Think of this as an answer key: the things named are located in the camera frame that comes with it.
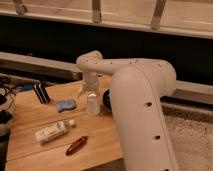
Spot plastic bottle with label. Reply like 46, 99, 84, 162
35, 120, 75, 144

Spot dark red pocket knife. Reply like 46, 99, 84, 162
66, 136, 88, 156

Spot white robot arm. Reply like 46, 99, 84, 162
76, 51, 180, 171

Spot black cables at left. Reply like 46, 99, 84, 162
0, 77, 18, 134

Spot wooden table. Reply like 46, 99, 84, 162
5, 81, 122, 171

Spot black bowl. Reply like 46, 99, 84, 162
102, 89, 112, 110

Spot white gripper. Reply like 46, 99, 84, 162
77, 72, 101, 99

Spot blue sponge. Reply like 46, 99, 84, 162
56, 99, 76, 112

